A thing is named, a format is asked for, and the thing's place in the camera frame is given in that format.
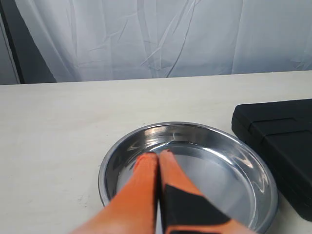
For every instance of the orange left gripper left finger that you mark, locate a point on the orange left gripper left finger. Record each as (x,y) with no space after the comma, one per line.
(133,209)

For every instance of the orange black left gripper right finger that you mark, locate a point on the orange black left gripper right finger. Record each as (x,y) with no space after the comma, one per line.
(184,208)

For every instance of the black plastic tool case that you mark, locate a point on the black plastic tool case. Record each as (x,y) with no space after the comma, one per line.
(281,134)

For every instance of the round steel tray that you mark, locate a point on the round steel tray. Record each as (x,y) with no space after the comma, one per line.
(228,172)

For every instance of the white backdrop curtain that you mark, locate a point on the white backdrop curtain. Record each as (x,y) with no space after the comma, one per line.
(87,40)

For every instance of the dark vertical post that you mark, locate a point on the dark vertical post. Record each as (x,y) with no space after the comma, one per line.
(29,63)

